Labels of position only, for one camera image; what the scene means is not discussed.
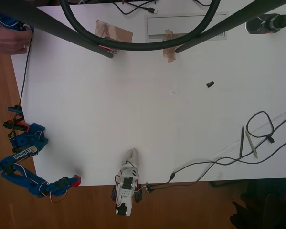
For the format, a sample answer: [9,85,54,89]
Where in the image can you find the small red cube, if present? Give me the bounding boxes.
[71,175,82,188]

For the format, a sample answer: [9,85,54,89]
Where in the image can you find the blue leader arm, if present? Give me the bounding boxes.
[0,9,35,33]

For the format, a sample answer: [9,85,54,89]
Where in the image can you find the person's hand with ring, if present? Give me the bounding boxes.
[0,23,33,55]

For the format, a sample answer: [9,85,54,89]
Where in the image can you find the black red clamp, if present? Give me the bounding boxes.
[3,120,29,132]

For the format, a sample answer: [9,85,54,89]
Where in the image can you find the blue clamp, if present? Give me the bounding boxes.
[7,104,23,115]

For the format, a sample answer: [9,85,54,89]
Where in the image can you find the black pen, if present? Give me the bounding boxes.
[239,126,245,157]

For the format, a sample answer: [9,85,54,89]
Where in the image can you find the narrow brown tape strip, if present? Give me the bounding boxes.
[162,29,181,63]

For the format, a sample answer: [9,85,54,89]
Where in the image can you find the grey green pen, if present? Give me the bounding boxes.
[245,130,259,159]

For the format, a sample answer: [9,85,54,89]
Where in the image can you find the wide brown tape patch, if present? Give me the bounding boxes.
[94,20,134,54]

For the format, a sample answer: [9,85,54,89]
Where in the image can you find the transparent ruler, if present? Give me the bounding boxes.
[213,107,286,159]

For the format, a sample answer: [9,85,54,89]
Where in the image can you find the black chair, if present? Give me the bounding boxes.
[209,176,286,229]

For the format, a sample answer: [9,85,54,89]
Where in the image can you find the black tripod leg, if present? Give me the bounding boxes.
[175,0,286,54]
[0,0,114,59]

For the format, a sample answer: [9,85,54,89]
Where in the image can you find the black cylindrical device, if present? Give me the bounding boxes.
[244,13,286,35]

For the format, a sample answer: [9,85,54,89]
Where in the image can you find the thick black curved hose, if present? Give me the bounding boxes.
[59,0,222,52]

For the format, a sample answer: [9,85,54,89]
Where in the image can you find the thin black cable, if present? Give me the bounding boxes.
[12,35,33,125]

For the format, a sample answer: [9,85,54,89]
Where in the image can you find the black looped cable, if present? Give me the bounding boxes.
[152,111,286,189]

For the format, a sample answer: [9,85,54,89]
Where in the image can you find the grey table cable hatch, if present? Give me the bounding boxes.
[144,14,227,43]

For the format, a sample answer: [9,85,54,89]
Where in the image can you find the black USB cable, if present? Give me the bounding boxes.
[111,0,158,15]

